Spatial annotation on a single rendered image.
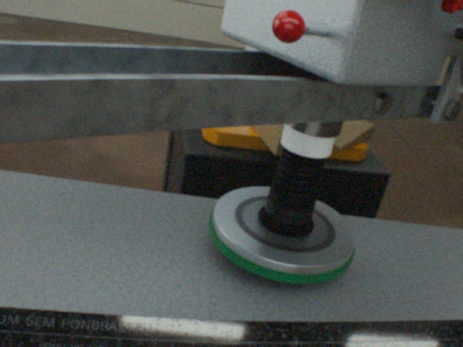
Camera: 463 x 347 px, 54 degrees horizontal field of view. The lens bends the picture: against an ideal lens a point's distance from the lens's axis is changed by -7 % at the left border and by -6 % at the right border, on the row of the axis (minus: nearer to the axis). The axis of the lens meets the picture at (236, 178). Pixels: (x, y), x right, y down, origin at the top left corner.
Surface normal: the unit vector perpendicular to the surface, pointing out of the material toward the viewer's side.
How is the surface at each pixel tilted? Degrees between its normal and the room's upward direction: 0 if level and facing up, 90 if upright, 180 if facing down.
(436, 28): 90
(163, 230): 0
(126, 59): 90
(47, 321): 45
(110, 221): 0
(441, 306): 0
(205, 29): 90
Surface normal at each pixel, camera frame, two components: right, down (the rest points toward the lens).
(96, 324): 0.24, -0.29
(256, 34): -0.79, 0.14
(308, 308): 0.18, -0.88
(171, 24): 0.04, 0.45
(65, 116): 0.59, 0.45
